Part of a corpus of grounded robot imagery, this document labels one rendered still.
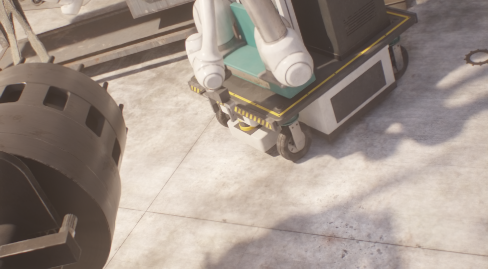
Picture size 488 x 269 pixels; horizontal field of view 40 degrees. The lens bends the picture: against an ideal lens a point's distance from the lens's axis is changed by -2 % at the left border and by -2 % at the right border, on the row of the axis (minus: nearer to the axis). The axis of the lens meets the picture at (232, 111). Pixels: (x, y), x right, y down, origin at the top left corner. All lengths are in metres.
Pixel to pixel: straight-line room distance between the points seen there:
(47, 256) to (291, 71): 1.26
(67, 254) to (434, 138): 1.84
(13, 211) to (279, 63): 1.22
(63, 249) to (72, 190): 0.23
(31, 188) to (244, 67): 1.56
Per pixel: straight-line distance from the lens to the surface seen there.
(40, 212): 1.75
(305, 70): 2.55
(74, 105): 2.02
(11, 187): 1.72
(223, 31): 3.14
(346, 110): 3.06
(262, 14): 2.48
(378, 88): 3.18
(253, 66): 3.02
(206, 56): 2.53
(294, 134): 2.98
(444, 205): 2.71
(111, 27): 4.50
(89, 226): 1.88
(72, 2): 3.57
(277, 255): 2.69
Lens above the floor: 1.91
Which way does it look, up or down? 32 degrees down
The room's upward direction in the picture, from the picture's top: 21 degrees counter-clockwise
